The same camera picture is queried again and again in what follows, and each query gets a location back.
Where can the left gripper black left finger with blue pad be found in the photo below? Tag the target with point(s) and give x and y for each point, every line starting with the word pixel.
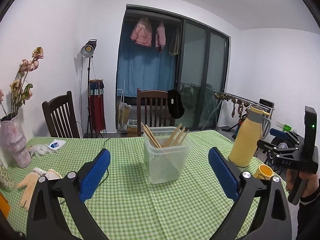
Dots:
pixel 45 217

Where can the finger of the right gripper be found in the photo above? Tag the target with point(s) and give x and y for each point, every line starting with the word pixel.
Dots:
pixel 288 135
pixel 271 148

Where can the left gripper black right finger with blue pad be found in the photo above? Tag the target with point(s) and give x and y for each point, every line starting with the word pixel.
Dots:
pixel 272 216

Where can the wooden chopstick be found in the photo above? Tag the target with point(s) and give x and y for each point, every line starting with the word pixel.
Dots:
pixel 143 125
pixel 167 144

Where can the person's right hand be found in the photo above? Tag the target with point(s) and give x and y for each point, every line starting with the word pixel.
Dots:
pixel 312 184

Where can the yellow bear mug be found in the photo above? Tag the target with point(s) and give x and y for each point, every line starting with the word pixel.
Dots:
pixel 263 172

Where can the yellow thermos jug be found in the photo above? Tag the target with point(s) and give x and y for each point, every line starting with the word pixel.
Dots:
pixel 249 133

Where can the beige work gloves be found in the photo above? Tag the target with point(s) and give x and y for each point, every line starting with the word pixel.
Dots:
pixel 29 183

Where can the orange object at edge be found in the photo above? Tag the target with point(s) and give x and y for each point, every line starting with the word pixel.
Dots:
pixel 4 206

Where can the drying rack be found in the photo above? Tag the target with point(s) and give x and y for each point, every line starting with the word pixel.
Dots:
pixel 240 107

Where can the white wipes packet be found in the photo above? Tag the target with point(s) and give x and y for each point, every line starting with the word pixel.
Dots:
pixel 56 144

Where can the green checkered tablecloth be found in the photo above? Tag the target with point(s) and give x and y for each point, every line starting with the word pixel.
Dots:
pixel 128 206

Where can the wooden chopstick three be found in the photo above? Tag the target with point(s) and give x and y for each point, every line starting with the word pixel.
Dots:
pixel 183 138

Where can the pink textured vase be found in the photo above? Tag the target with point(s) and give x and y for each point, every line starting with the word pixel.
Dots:
pixel 15 141

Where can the wooden chopstick two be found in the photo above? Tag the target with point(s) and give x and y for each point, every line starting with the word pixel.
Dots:
pixel 178 137

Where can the black bag on chair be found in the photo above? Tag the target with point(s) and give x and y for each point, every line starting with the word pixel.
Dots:
pixel 175 105

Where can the clear plastic container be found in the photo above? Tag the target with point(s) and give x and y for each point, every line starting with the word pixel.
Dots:
pixel 166 164

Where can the dark wooden chair left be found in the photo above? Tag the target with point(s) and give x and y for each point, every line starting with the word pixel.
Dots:
pixel 60 117

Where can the dark wooden chair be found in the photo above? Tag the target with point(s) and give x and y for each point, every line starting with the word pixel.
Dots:
pixel 153 109
pixel 60 117

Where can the glass sliding door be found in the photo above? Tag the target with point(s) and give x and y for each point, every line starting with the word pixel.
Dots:
pixel 203 72

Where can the dark wooden chair far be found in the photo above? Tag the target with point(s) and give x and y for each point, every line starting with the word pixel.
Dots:
pixel 153 109

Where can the wooden chopstick one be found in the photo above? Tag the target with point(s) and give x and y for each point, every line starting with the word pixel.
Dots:
pixel 156 136

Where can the dried flowers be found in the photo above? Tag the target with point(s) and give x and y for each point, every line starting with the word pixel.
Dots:
pixel 20 88

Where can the blue curtain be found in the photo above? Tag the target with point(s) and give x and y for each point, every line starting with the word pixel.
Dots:
pixel 144 67

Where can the pink jacket hanging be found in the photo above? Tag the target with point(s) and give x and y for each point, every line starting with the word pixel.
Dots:
pixel 142 33

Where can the studio lamp on stand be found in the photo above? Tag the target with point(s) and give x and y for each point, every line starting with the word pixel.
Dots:
pixel 87 51

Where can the red folded item by wall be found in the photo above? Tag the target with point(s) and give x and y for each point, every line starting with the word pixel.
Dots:
pixel 96 102

